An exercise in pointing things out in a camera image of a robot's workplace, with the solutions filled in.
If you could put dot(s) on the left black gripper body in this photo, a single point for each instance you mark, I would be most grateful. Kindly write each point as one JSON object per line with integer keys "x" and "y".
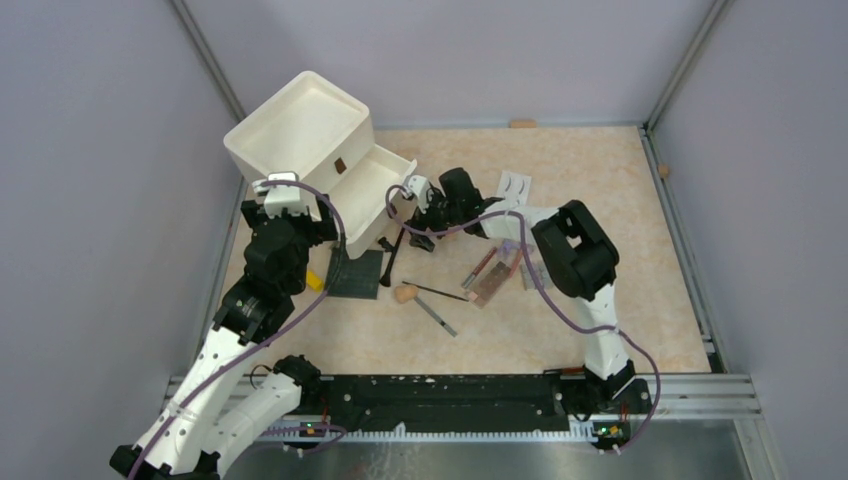
{"x": 310, "y": 231}

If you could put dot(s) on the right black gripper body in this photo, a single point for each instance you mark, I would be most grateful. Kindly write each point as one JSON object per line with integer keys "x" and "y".
{"x": 440, "y": 214}

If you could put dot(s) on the white drawer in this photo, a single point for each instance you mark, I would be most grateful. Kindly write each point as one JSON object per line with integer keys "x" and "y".
{"x": 360, "y": 196}

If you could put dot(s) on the brown eyeshadow palette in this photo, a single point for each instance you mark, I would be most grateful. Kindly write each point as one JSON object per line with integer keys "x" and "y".
{"x": 487, "y": 285}

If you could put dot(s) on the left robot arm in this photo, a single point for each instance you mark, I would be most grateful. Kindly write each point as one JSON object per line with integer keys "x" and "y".
{"x": 196, "y": 436}

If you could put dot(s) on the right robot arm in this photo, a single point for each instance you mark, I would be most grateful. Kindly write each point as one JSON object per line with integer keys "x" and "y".
{"x": 578, "y": 256}

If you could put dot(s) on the black makeup brush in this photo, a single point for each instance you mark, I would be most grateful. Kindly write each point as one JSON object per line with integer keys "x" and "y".
{"x": 385, "y": 279}

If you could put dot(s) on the yellow toy block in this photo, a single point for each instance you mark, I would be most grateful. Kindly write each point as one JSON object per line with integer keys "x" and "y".
{"x": 314, "y": 282}

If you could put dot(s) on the false eyelashes card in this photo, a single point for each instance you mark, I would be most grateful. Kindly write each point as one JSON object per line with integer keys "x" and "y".
{"x": 514, "y": 187}

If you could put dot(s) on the purple eyelash curler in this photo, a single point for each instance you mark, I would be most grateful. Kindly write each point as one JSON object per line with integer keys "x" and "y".
{"x": 507, "y": 250}

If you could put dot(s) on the dark grey studded baseplate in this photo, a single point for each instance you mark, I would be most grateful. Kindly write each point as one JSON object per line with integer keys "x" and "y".
{"x": 354, "y": 278}

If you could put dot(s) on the white drawer organizer cabinet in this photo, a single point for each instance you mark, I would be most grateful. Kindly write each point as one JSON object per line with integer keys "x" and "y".
{"x": 310, "y": 127}

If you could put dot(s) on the grey striped pencil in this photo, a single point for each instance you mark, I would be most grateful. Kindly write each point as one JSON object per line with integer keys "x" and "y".
{"x": 435, "y": 316}

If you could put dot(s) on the clear silver pan palette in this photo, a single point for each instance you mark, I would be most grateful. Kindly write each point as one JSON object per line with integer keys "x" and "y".
{"x": 537, "y": 270}

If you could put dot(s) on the wooden block at wall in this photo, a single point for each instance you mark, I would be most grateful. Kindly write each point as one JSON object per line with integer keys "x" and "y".
{"x": 522, "y": 124}

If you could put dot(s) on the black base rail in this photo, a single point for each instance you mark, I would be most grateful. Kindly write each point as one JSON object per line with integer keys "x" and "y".
{"x": 466, "y": 404}

